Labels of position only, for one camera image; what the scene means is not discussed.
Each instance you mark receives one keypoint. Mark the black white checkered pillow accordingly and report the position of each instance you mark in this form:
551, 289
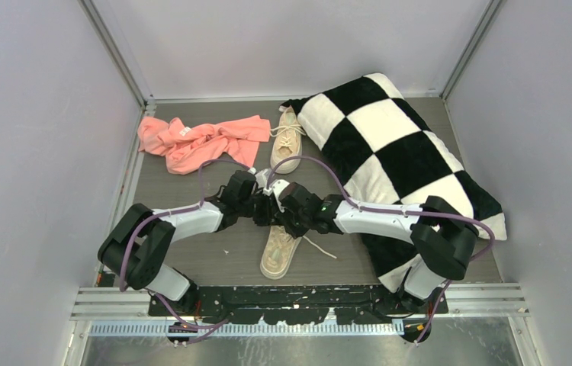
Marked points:
383, 152

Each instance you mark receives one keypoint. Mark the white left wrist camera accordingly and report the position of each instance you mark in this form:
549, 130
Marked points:
262, 177

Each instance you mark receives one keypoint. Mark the pink cloth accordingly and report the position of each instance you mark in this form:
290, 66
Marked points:
186, 148

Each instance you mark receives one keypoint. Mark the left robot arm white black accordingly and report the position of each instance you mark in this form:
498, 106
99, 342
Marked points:
136, 248

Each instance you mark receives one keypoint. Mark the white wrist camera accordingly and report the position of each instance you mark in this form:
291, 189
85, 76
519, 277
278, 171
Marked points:
275, 190
262, 177

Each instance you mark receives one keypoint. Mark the aluminium front rail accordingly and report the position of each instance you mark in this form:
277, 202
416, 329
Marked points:
112, 312

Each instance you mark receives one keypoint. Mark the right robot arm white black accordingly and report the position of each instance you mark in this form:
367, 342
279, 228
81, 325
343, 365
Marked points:
443, 239

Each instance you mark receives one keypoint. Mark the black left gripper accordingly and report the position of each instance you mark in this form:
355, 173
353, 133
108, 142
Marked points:
268, 217

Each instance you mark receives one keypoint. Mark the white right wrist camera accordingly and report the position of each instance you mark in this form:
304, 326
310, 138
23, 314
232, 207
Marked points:
275, 190

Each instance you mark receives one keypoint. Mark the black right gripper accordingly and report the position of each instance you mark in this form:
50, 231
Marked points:
284, 216

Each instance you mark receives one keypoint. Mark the beige sneaker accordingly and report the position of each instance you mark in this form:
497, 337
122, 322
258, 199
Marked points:
287, 142
279, 251

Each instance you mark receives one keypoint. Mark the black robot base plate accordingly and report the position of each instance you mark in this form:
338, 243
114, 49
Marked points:
293, 305

